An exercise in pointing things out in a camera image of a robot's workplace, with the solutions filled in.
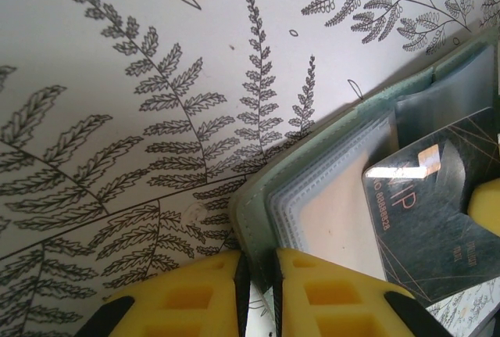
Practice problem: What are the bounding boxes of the green card holder wallet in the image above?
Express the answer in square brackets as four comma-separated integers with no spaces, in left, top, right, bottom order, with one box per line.
[230,26,500,337]

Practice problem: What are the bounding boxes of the pale peach insert card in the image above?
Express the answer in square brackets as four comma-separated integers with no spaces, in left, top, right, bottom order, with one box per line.
[279,117,399,278]

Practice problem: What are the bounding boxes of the dark VIP card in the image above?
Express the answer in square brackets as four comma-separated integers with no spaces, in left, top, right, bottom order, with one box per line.
[361,106,500,305]

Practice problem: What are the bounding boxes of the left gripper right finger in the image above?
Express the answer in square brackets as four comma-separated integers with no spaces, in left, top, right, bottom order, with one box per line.
[272,246,456,337]

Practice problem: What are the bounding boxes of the floral patterned table cover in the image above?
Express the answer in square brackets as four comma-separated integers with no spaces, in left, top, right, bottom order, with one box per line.
[0,0,500,337]

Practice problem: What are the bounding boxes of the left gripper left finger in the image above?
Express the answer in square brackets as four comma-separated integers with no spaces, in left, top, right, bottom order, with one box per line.
[76,251,251,337]

